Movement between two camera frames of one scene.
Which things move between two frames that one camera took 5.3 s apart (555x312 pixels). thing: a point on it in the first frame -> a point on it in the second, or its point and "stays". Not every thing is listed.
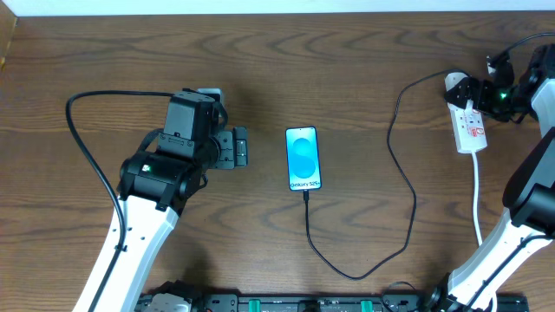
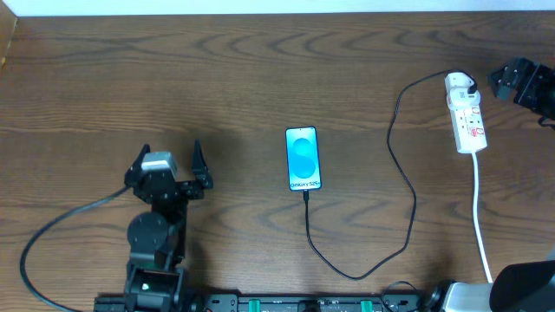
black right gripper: x=460 y=92 -> x=521 y=81
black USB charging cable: x=306 y=198 stays
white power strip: x=469 y=128 stays
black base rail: x=330 y=303 stays
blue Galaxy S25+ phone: x=303 y=158 stays
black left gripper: x=238 y=147 -> x=165 y=185
